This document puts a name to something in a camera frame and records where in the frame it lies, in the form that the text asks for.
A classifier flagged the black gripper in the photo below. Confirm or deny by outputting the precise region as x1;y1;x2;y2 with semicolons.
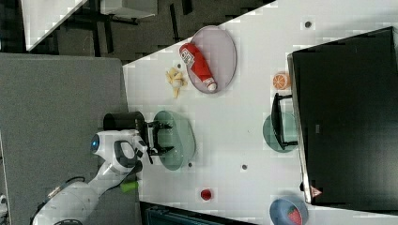
145;121;174;156

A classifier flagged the green oval strainer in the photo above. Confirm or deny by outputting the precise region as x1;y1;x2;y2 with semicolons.
154;111;196;171

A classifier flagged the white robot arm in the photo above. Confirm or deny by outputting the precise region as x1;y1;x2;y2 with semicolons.
30;122;171;225

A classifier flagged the green cylinder object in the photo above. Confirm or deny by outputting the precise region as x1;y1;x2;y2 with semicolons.
120;181;139;193

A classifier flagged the peeled yellow banana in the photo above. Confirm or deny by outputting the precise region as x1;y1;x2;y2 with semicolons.
165;67;188;98

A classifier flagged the small red round object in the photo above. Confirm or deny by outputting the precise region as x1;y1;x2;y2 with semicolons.
200;188;212;201

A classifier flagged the red ketchup bottle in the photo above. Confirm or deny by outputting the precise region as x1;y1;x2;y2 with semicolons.
179;43;218;92

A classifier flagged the pink oval plate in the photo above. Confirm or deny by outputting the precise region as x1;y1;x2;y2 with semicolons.
187;25;237;94

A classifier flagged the light green round plate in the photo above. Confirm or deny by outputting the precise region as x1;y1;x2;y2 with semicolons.
263;112;298;153

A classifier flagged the orange slice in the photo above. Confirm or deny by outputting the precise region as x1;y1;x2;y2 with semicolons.
272;71;291;90

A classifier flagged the blue bowl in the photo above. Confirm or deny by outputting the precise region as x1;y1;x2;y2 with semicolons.
269;196;309;225

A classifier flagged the red strawberry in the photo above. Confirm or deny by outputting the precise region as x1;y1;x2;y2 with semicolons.
288;207;302;225

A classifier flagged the black toaster oven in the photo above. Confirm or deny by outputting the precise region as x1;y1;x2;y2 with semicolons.
271;26;398;215

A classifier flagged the black cylinder post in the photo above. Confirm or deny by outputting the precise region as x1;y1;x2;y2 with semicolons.
103;112;145;130

